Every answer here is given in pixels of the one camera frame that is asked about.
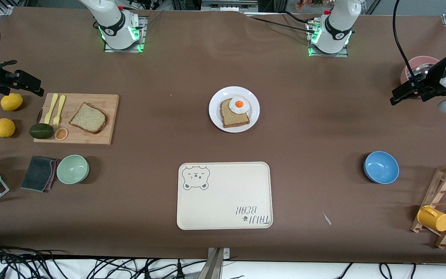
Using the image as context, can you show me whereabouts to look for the brown bread slice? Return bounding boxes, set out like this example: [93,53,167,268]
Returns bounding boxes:
[220,98,250,129]
[69,102,108,134]

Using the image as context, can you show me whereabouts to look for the toy fried egg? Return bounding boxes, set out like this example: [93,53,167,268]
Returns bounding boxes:
[229,96,251,115]

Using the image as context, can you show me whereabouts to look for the white round plate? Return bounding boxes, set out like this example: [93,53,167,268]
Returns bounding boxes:
[209,86,260,133]

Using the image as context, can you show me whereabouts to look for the yellow lemon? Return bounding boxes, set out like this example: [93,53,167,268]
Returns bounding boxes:
[0,118,16,138]
[1,93,24,112]

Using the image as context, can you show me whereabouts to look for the silver metal scoop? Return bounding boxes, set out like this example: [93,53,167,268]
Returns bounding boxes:
[413,64,438,76]

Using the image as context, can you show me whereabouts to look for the pink bowl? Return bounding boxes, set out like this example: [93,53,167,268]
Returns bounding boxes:
[400,56,440,86]

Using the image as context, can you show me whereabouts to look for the yellow plastic knife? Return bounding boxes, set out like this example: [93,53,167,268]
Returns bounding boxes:
[44,93,59,125]

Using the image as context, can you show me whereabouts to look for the yellow plastic fork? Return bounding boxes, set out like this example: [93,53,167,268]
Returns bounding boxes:
[53,95,66,128]

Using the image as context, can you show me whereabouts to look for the dark green avocado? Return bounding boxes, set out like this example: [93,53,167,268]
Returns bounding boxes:
[29,123,55,140]

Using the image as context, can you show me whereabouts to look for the blue bowl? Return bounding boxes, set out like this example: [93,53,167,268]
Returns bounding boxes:
[364,151,400,184]

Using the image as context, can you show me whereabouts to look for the wooden cutting board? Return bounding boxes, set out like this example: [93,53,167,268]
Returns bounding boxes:
[33,93,120,145]

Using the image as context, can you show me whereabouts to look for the dark grey folded cloth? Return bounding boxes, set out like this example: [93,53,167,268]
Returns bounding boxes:
[21,155,59,193]

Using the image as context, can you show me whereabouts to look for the wooden mug rack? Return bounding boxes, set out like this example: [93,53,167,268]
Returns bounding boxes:
[410,164,446,249]

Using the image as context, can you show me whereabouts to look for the mint green bowl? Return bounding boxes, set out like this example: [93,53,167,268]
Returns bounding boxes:
[57,155,90,185]

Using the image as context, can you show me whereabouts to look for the yellow mug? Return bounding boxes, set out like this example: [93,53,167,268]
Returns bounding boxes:
[417,205,446,232]

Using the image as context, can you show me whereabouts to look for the orange pink artificial flowers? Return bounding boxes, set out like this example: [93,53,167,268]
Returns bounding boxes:
[296,0,326,10]

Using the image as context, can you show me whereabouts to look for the cream bear print tray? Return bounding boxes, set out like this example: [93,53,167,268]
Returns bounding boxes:
[177,162,274,231]

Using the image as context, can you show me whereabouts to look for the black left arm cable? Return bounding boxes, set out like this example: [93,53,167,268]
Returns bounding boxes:
[391,0,431,91]

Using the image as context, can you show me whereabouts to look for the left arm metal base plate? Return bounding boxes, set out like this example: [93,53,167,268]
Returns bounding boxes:
[307,21,349,58]

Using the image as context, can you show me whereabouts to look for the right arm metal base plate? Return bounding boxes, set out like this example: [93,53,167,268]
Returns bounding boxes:
[103,15,147,53]

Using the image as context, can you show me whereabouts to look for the black base power cable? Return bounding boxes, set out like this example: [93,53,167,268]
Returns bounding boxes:
[242,12,316,35]

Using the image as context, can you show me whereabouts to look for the black floor cable bundle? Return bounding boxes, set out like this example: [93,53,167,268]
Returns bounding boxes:
[0,242,208,279]

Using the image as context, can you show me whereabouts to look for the metal table edge bracket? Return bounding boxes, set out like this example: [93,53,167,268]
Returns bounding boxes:
[198,247,231,279]

